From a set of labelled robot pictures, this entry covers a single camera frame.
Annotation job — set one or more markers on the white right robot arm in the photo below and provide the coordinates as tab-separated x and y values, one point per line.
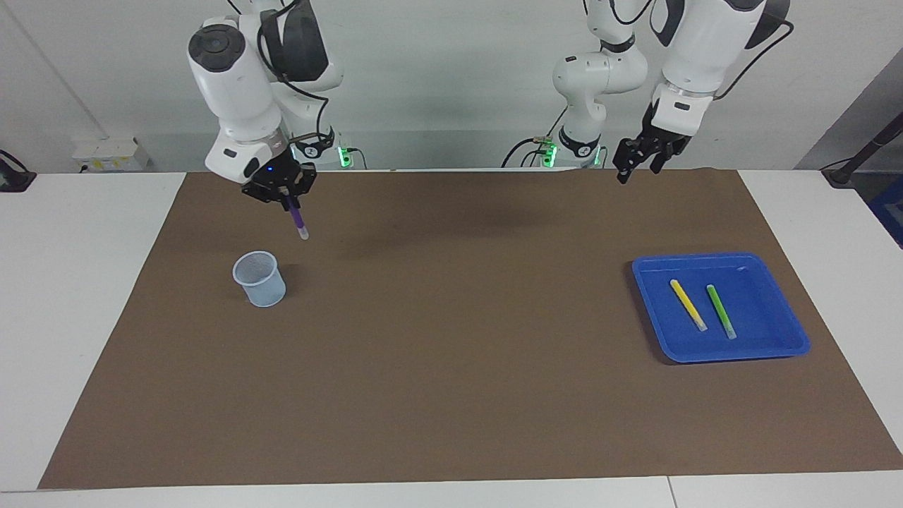
240	85

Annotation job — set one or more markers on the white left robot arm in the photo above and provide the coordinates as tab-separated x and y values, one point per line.
705	42

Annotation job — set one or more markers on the brown table mat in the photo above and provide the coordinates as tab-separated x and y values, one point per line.
451	388

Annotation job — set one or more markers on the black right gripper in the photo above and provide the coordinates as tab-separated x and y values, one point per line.
279	180

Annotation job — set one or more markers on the white power strip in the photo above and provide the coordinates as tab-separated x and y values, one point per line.
109	155

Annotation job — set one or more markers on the yellow pen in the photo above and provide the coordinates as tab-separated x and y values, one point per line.
688	305

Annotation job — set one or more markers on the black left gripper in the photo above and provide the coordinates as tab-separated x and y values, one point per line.
656	137

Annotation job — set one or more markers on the blue box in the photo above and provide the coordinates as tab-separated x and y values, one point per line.
890	212

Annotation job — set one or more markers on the translucent plastic cup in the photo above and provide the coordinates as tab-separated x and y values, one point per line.
264	293

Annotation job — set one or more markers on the blue plastic tray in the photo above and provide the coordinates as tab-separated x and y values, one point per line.
769	317

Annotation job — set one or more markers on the green pen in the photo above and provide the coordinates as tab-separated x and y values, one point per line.
721	310

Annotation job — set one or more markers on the black clamp stand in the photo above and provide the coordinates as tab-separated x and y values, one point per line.
14	180

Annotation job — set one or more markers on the purple pen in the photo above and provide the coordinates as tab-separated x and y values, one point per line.
298	220

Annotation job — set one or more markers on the green lit connector block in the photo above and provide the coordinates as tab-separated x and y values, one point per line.
344	156
549	152

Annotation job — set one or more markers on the black tripod pole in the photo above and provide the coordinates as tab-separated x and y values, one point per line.
864	152

